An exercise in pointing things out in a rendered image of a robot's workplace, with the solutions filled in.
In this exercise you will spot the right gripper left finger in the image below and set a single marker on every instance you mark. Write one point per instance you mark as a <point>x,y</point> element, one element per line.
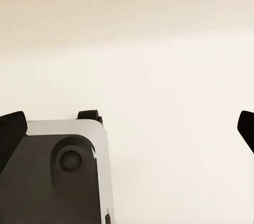
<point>13,127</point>

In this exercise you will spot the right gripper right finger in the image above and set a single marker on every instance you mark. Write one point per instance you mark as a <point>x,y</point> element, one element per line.
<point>246,127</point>

